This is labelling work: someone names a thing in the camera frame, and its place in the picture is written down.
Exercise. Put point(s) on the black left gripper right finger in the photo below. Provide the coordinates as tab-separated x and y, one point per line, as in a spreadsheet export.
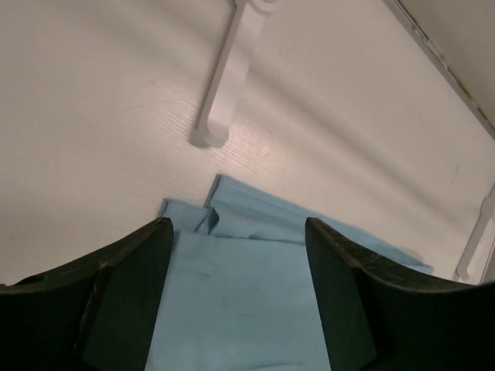
377	314

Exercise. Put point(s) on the aluminium rail right side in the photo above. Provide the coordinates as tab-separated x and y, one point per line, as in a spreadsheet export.
458	37

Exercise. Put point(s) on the light blue trousers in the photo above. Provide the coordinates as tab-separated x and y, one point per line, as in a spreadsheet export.
238	293

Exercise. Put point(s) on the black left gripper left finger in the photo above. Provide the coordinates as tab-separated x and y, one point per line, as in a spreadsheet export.
97	312

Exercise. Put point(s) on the white clothes rack with rail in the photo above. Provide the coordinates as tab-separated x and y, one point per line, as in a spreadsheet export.
476	264

